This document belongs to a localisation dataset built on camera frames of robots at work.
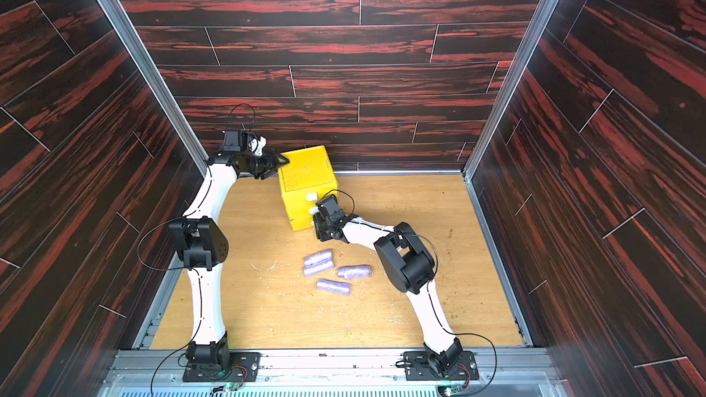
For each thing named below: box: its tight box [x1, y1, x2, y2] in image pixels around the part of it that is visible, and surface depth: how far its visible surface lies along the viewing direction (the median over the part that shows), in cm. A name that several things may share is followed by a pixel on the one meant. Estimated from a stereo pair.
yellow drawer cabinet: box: [277, 145, 340, 232], surface depth 93 cm
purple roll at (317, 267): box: [303, 259, 334, 278], surface depth 93 cm
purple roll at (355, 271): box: [337, 264, 373, 281], surface depth 91 cm
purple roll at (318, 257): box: [303, 249, 334, 267], surface depth 95 cm
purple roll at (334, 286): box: [316, 277, 353, 296], surface depth 88 cm
